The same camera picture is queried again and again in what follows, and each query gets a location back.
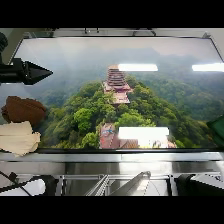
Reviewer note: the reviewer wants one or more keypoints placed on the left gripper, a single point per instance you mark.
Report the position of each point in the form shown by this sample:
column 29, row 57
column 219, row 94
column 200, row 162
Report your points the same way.
column 20, row 71

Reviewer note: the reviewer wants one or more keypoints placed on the green T-shirt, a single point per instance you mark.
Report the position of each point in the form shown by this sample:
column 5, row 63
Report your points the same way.
column 217, row 131

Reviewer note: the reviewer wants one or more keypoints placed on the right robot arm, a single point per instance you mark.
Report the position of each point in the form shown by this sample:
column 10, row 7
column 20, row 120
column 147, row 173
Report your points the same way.
column 200, row 186

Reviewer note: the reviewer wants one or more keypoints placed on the brown garment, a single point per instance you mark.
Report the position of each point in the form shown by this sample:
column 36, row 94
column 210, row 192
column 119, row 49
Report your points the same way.
column 23, row 110

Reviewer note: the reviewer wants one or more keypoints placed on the cream garment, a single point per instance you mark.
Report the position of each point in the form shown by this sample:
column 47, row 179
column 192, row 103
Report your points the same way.
column 16, row 138

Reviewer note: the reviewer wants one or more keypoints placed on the silver frame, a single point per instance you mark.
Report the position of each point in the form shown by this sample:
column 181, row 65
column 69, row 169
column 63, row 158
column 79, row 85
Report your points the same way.
column 100, row 165

